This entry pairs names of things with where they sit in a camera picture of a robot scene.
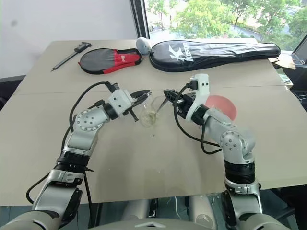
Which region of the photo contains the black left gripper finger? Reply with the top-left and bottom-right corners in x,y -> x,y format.
128,107 -> 140,123
132,90 -> 151,102

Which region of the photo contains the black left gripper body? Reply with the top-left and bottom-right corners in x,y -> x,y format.
121,92 -> 137,115

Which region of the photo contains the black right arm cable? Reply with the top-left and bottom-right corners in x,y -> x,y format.
173,80 -> 223,155

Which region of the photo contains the grey oval object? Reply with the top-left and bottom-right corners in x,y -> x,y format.
136,37 -> 153,56

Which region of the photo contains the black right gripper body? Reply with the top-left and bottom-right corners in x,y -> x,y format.
176,92 -> 196,120

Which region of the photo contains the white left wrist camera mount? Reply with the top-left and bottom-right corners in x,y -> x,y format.
108,89 -> 134,118

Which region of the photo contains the metal spoon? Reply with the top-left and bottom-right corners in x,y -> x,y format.
155,95 -> 169,114

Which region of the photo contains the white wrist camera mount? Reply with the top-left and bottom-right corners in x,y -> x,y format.
108,89 -> 134,118
186,74 -> 211,121

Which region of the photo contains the red black paddle case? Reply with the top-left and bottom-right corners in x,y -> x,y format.
77,47 -> 144,75

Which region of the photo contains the black vernier caliper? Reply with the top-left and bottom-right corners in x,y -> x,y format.
50,42 -> 90,72

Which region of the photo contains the grey rounded shape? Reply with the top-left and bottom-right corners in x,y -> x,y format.
119,198 -> 154,219
189,194 -> 218,230

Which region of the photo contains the dark window frame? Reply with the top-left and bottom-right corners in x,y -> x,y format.
130,0 -> 151,40

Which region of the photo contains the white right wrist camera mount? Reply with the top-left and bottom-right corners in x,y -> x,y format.
186,74 -> 211,121

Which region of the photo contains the clear glass mug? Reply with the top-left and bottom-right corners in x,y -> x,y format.
138,92 -> 166,129

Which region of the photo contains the grey robot torso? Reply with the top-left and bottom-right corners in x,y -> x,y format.
0,210 -> 307,230

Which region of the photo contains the black badminton racket cover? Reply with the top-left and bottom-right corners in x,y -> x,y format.
148,40 -> 282,73

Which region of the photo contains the pink bowl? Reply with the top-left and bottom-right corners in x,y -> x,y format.
205,94 -> 238,121

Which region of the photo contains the brown cardboard piece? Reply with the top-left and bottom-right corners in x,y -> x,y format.
270,56 -> 297,70

